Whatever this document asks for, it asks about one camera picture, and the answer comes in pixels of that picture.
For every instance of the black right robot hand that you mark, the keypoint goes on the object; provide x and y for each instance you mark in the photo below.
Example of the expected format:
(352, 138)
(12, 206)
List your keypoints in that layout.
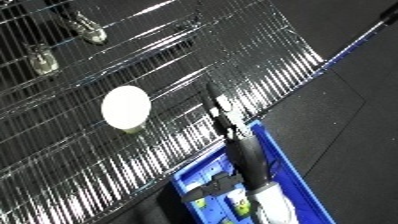
(246, 156)

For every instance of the pale right robot arm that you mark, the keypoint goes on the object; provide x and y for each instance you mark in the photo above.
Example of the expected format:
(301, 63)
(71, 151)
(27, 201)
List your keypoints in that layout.
(271, 205)

